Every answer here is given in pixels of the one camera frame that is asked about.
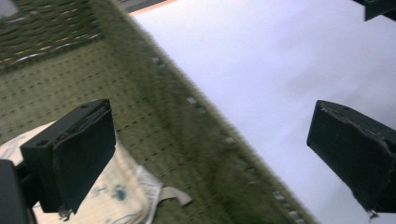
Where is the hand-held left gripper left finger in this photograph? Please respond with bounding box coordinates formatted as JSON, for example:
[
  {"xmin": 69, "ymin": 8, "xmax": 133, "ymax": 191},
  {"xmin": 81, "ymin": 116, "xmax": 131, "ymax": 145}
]
[{"xmin": 20, "ymin": 98, "xmax": 117, "ymax": 218}]

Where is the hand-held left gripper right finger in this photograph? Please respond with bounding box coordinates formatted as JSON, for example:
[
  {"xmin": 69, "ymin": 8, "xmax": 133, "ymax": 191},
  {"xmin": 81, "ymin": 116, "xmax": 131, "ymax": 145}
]
[{"xmin": 305, "ymin": 99, "xmax": 396, "ymax": 218}]

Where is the cream cloth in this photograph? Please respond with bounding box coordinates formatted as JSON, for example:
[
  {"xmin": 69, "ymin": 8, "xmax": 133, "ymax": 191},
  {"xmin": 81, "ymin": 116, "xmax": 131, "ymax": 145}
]
[{"xmin": 0, "ymin": 120, "xmax": 193, "ymax": 224}]

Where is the green woven basket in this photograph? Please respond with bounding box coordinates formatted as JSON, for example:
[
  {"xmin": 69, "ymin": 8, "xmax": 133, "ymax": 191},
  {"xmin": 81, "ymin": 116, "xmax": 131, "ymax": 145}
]
[{"xmin": 0, "ymin": 0, "xmax": 319, "ymax": 224}]

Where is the white table cover sheet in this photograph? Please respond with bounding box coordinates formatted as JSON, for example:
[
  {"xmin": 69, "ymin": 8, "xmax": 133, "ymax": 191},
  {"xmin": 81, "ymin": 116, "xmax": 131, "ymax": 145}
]
[{"xmin": 132, "ymin": 0, "xmax": 396, "ymax": 224}]

